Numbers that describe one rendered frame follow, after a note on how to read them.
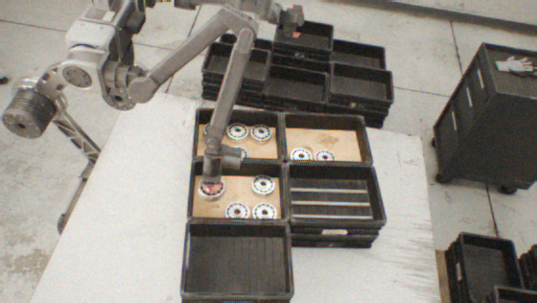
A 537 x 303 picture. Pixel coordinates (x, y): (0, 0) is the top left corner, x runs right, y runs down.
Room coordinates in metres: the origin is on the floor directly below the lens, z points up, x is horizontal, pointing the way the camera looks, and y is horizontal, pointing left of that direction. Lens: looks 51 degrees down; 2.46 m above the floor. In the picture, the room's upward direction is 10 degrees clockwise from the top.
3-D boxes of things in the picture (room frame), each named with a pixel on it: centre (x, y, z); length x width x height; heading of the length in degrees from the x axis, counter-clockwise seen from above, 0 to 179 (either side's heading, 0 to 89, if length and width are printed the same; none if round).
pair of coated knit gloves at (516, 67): (2.26, -1.34, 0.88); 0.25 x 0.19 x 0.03; 90
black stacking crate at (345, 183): (1.11, -0.30, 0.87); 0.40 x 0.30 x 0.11; 100
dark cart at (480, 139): (2.19, -1.46, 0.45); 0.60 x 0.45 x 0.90; 90
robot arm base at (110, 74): (1.04, 0.52, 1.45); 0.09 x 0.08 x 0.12; 0
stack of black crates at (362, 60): (2.63, -0.51, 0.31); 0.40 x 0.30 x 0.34; 90
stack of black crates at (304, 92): (2.24, -0.11, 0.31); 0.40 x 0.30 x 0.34; 90
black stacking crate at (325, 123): (1.40, -0.25, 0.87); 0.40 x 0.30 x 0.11; 100
